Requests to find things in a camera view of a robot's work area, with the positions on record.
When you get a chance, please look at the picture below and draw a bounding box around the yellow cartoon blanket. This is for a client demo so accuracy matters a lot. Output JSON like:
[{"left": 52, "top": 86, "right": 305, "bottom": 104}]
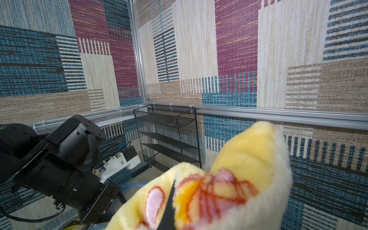
[{"left": 107, "top": 121, "right": 293, "bottom": 230}]

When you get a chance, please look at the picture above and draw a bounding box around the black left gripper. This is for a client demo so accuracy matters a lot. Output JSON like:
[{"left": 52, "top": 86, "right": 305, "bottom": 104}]
[{"left": 11, "top": 155, "right": 126, "bottom": 225}]

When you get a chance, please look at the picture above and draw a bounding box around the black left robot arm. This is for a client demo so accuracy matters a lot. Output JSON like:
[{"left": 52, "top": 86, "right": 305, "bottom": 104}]
[{"left": 1, "top": 115, "right": 126, "bottom": 225}]

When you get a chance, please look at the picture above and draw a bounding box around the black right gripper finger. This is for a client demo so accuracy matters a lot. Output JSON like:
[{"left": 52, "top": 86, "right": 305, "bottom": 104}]
[{"left": 157, "top": 182, "right": 176, "bottom": 230}]

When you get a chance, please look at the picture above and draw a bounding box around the black wire mesh shelf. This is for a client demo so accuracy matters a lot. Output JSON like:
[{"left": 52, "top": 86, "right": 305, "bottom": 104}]
[{"left": 133, "top": 103, "right": 202, "bottom": 173}]

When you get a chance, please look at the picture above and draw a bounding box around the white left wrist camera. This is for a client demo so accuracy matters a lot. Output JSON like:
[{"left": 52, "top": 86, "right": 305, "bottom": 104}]
[{"left": 98, "top": 146, "right": 141, "bottom": 184}]

